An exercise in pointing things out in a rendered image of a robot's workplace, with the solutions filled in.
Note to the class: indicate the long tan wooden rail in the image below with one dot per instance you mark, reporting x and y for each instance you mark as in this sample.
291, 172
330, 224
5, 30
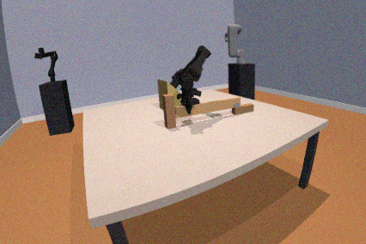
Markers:
207, 107

